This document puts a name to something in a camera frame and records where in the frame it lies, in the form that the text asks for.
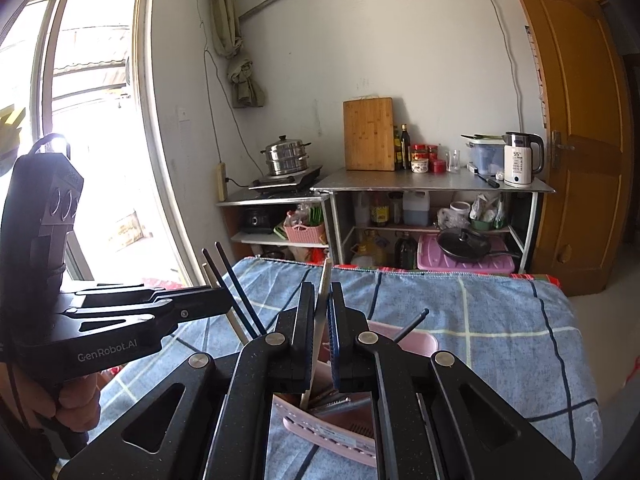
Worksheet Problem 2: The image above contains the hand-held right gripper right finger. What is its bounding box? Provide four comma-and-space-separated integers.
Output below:
326, 282, 581, 480

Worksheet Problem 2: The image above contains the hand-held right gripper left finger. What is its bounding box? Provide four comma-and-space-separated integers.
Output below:
60, 287, 319, 480

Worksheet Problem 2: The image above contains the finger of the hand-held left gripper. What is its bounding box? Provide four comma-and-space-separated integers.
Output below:
61, 283, 215, 309
64, 288, 237, 335

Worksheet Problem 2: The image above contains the wooden chopstick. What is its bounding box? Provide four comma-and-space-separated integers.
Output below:
299, 257, 334, 409
202, 261, 247, 345

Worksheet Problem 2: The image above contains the black chopstick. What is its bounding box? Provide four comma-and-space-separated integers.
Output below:
394, 308, 431, 342
201, 248, 258, 337
215, 241, 267, 335

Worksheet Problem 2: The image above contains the silver metal chopstick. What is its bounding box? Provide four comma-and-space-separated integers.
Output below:
307, 386, 352, 409

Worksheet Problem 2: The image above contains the pink plastic chopstick basket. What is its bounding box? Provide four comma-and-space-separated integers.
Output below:
270, 321, 442, 469

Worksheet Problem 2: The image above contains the person's left hand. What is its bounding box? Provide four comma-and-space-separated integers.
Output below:
0, 364, 102, 432

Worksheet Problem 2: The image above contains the yellow cooking oil bottle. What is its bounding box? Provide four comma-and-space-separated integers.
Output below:
349, 231, 396, 268

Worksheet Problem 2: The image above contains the pink woven basket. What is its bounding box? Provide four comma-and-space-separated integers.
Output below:
283, 219, 327, 247

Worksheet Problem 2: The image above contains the dark vinegar bottle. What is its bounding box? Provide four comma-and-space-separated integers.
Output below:
393, 232, 419, 270

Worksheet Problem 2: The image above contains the metal stove shelf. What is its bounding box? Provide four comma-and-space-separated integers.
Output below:
215, 190, 334, 262

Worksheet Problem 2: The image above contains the pink storage box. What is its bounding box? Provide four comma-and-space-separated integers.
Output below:
416, 232, 517, 275

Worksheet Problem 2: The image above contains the soy sauce bottle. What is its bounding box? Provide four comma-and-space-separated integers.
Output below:
369, 192, 391, 227

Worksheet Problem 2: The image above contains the black induction cooker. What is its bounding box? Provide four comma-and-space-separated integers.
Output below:
248, 164, 324, 197

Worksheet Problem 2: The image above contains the white plastic jug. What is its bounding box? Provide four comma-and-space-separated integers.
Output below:
402, 189, 431, 227

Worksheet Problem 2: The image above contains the blue checked tablecloth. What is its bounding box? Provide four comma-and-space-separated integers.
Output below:
95, 255, 602, 480

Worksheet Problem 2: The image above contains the black frying pan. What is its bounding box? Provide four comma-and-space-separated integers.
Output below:
436, 227, 522, 264

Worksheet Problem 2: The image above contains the steel steamer pot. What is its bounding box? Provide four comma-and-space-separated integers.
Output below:
259, 134, 312, 177

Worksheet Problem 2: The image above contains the steel kitchen table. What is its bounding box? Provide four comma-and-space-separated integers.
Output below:
310, 167, 557, 275

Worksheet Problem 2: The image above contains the bamboo cutting board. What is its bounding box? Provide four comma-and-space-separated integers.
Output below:
342, 97, 396, 171

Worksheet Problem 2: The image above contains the olive hanging cloth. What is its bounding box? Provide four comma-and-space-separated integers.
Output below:
227, 57, 266, 109

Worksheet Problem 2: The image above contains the water filter pitcher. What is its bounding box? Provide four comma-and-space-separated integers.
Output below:
461, 134, 507, 176

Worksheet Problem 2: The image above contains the white electric kettle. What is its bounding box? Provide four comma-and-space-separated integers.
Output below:
502, 131, 545, 189

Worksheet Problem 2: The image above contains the beige curtain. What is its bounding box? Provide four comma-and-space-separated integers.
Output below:
207, 0, 244, 59

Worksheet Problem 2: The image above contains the wooden door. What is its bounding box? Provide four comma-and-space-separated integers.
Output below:
502, 0, 637, 297

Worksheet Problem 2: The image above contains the window frame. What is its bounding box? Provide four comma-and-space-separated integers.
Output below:
0, 0, 202, 282

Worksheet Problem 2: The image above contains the metal door handle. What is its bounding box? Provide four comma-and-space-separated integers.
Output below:
549, 129, 576, 170

